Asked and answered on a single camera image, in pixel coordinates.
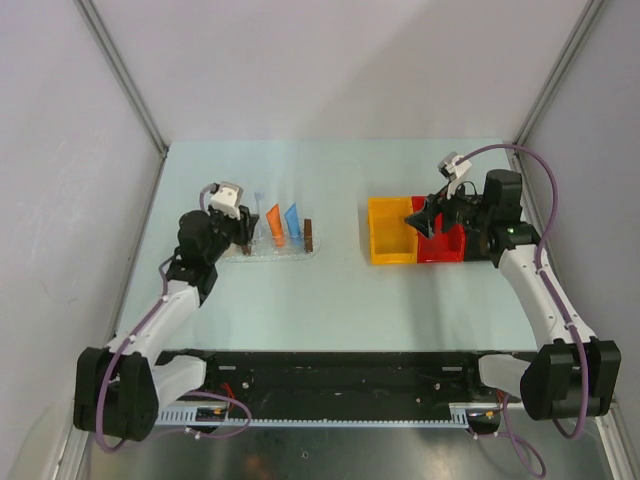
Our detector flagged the brown wooden block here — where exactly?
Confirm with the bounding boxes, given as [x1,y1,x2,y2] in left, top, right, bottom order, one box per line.
[303,218,314,253]

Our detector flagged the black plastic bin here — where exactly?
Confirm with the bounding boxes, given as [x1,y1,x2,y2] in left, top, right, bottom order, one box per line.
[464,229,494,262]

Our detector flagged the left aluminium frame post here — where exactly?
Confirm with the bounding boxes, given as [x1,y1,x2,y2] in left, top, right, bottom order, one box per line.
[73,0,168,158]

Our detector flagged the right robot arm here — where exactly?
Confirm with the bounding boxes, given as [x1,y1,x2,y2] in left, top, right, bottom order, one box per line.
[405,169,621,420]

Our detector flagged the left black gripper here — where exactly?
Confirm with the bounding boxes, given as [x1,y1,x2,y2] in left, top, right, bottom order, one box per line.
[205,199,259,264]

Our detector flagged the blue toothpaste tube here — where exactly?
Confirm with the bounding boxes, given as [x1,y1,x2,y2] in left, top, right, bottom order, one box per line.
[284,203,303,246]

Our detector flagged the grey toothbrush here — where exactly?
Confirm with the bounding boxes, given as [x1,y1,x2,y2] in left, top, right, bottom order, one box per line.
[254,189,265,243]

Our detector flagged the aluminium frame post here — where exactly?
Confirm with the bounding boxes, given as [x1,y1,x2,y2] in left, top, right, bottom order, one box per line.
[514,0,610,145]
[73,0,168,158]

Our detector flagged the clear plastic tray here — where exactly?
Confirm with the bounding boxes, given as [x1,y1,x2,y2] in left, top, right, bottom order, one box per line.
[221,220,322,263]

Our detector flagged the grey cable duct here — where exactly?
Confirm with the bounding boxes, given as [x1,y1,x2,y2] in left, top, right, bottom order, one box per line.
[154,403,474,429]

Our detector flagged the red plastic bin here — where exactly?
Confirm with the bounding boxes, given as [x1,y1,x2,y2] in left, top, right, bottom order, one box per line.
[415,213,466,264]

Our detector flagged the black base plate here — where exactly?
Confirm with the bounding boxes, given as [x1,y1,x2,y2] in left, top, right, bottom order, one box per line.
[186,349,497,421]

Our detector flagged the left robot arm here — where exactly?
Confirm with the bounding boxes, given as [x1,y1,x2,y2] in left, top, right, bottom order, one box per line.
[73,206,258,453]

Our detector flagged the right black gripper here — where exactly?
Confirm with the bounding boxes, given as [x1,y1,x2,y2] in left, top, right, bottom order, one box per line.
[405,176,493,240]

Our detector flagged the yellow plastic bin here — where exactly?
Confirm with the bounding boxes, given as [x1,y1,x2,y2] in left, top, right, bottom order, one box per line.
[367,197,418,265]

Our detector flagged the right aluminium frame post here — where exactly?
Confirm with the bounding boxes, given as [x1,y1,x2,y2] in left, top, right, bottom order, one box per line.
[514,0,610,145]

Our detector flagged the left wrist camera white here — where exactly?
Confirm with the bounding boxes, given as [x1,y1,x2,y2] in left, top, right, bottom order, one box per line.
[209,182,243,220]

